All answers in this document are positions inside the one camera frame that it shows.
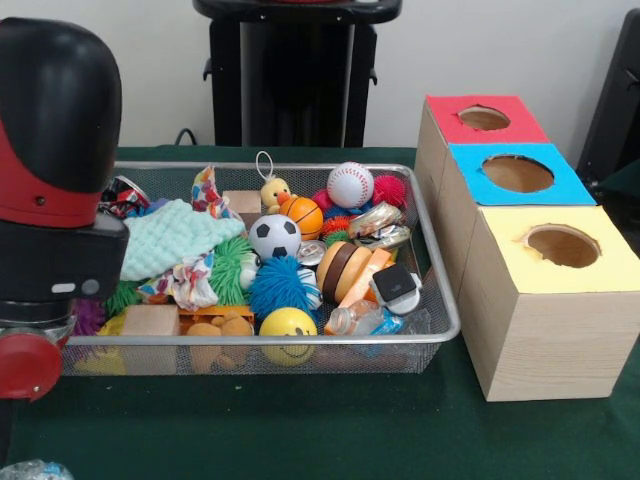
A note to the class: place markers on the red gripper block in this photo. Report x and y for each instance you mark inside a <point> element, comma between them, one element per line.
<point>27,365</point>

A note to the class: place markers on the mint green knitted cloth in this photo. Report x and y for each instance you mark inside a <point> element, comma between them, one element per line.
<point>170,240</point>

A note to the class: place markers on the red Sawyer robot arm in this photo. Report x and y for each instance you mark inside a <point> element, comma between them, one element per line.
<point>55,125</point>

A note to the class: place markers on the wooden box with three holes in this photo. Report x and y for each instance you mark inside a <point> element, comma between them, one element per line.
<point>550,340</point>

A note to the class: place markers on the small wooden cube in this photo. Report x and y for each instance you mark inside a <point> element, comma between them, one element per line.
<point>242,202</point>
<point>150,320</point>

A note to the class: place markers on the yellow smiley ball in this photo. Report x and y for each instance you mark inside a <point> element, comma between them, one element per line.
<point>287,327</point>

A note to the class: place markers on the blue fuzzy puffer ball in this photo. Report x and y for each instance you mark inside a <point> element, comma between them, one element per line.
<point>280,287</point>

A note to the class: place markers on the black and white soccer ball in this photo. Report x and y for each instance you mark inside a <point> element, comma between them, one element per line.
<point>275,237</point>

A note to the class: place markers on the yellow duck plush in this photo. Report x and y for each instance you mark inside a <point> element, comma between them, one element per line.
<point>275,192</point>

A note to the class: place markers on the small orange basketball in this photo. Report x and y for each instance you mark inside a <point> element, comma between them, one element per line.
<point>305,217</point>

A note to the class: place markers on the toy hamburger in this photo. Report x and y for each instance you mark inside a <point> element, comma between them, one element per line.
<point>342,272</point>

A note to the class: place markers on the white baseball with red stitching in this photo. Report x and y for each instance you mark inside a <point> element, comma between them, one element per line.
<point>350,184</point>

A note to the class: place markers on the dark green side table cloth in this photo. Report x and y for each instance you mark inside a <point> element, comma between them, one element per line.
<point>625,185</point>

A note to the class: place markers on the black chair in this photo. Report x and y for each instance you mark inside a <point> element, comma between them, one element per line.
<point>620,100</point>

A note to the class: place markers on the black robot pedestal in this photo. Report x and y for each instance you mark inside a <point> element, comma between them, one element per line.
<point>290,90</point>

